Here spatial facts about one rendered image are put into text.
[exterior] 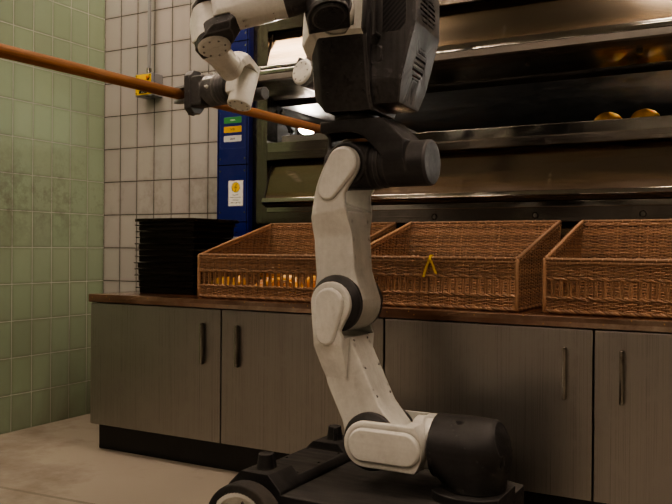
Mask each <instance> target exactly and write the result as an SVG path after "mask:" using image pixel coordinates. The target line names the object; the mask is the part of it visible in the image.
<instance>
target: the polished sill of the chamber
mask: <svg viewBox="0 0 672 504"><path fill-rule="evenodd" d="M658 128H672V115H664V116H649V117H635V118H621V119H606V120H592V121H578V122H563V123H549V124H534V125H520V126H506V127H491V128H477V129H463V130H448V131H434V132H420V133H413V134H414V135H415V136H416V137H417V138H418V139H419V140H425V139H431V140H433V141H434V142H450V141H466V140H482V139H498V138H514V137H530V136H546V135H562V134H578V133H594V132H610V131H626V130H642V129H658ZM362 141H367V140H366V139H365V138H362V139H348V140H344V141H343V142H362ZM343 142H342V143H343ZM322 149H328V139H319V140H305V141H290V142H276V143H267V153H274V152H290V151H306V150H322Z"/></svg>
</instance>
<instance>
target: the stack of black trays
mask: <svg viewBox="0 0 672 504"><path fill-rule="evenodd" d="M135 222H139V225H135V226H139V230H140V231H136V232H140V233H139V236H140V237H136V238H140V243H135V244H139V249H135V250H140V251H139V255H140V256H135V257H139V261H140V262H134V263H138V268H135V269H139V270H138V273H139V274H135V275H137V276H139V277H138V279H139V280H136V281H135V282H139V286H140V287H136V288H140V293H160V294H184V295H197V259H198V254H199V253H201V252H204V251H206V250H208V249H211V248H213V247H216V246H218V245H220V244H222V243H225V242H228V241H230V240H232V239H235V238H233V237H234V234H233V233H237V232H234V227H237V226H235V224H238V223H239V221H238V220H223V219H207V218H141V219H135ZM150 249H153V250H150Z"/></svg>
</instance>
